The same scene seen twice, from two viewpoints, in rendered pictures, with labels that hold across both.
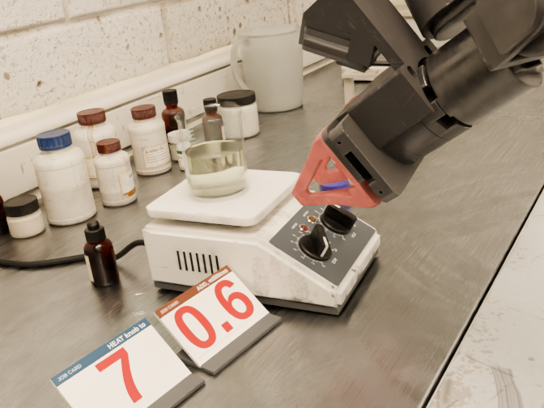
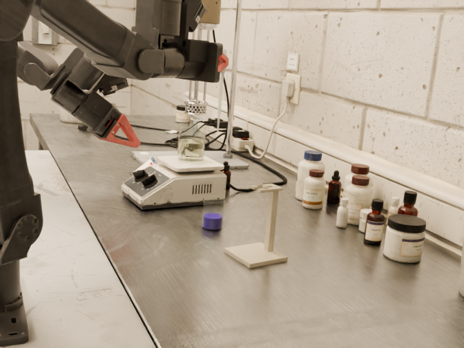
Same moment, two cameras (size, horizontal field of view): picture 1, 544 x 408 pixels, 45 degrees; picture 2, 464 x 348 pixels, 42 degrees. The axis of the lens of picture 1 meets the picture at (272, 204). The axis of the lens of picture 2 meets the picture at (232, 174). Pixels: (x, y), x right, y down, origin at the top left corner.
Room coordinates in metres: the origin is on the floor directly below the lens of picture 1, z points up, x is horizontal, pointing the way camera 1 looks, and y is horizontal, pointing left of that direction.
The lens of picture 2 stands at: (1.41, -1.01, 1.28)
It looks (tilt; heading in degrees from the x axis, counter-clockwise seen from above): 13 degrees down; 123
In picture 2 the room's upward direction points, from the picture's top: 4 degrees clockwise
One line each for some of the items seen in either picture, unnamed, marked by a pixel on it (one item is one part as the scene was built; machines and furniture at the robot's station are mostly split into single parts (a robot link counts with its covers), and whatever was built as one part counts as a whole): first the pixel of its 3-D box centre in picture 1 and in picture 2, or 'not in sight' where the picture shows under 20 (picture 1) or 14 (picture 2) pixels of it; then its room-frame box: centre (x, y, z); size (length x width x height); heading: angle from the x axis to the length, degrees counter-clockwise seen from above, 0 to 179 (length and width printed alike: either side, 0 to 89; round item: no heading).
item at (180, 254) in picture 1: (254, 235); (178, 182); (0.59, 0.02, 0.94); 0.22 x 0.13 x 0.08; 63
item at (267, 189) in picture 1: (226, 193); (189, 162); (0.61, 0.04, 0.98); 0.12 x 0.12 x 0.01; 63
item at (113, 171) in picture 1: (113, 172); (314, 188); (0.84, 0.21, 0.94); 0.05 x 0.05 x 0.09
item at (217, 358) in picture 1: (219, 316); not in sight; (0.48, 0.05, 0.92); 0.09 x 0.06 x 0.04; 140
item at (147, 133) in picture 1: (148, 139); (358, 199); (0.96, 0.17, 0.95); 0.06 x 0.06 x 0.10
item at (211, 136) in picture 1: (215, 153); (192, 143); (0.61, 0.05, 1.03); 0.07 x 0.06 x 0.08; 152
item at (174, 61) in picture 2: not in sight; (161, 56); (0.76, -0.25, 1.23); 0.07 x 0.06 x 0.07; 89
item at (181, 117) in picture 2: not in sight; (183, 114); (-0.10, 0.91, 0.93); 0.06 x 0.06 x 0.06
